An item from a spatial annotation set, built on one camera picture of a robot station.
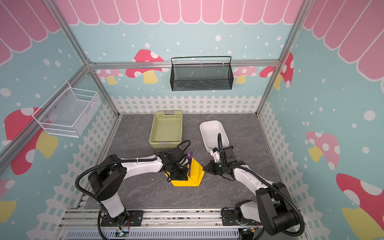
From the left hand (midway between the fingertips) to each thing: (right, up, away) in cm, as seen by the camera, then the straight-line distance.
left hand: (187, 182), depth 85 cm
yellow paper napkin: (+5, +3, +4) cm, 7 cm away
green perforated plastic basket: (-17, +29, +23) cm, 41 cm away
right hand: (+9, +8, 0) cm, 12 cm away
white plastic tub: (+15, +29, +23) cm, 40 cm away
